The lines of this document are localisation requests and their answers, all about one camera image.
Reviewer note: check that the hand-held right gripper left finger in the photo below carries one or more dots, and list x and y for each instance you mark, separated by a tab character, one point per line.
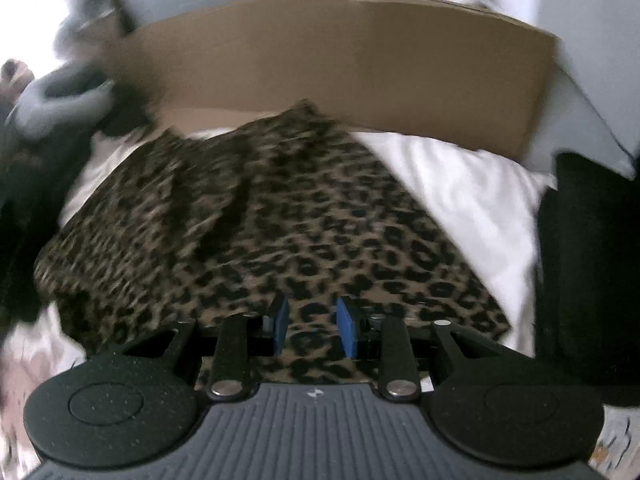
280	326

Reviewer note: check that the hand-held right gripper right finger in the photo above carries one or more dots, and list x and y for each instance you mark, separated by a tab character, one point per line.
347	328

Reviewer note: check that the leopard print garment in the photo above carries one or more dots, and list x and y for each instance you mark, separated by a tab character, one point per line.
300	240

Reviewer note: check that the dark clothes pile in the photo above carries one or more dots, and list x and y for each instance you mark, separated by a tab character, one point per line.
25	200

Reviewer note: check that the white bedsheet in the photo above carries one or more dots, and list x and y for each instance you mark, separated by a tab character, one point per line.
455	195

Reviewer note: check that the black cloth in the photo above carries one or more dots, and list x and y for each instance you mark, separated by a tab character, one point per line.
590	270

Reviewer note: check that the brown cardboard box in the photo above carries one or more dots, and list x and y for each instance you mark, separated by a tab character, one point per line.
350	60

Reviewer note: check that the grey garment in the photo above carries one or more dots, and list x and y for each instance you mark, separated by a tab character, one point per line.
55	100

